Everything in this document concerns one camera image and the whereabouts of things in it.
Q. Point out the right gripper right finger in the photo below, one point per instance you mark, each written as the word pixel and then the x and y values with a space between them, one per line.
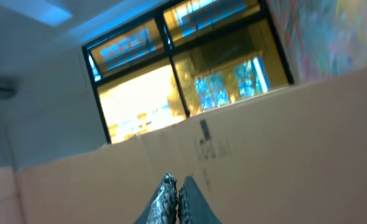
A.
pixel 193 208

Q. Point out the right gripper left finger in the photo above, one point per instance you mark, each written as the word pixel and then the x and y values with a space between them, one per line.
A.
pixel 162 207

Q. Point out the cardboard backdrop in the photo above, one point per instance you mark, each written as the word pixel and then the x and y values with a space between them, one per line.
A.
pixel 297 155

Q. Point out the black framed window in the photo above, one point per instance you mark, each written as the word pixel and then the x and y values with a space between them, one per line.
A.
pixel 182 59

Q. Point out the colourful wall painting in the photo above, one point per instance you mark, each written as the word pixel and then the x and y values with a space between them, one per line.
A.
pixel 321 38

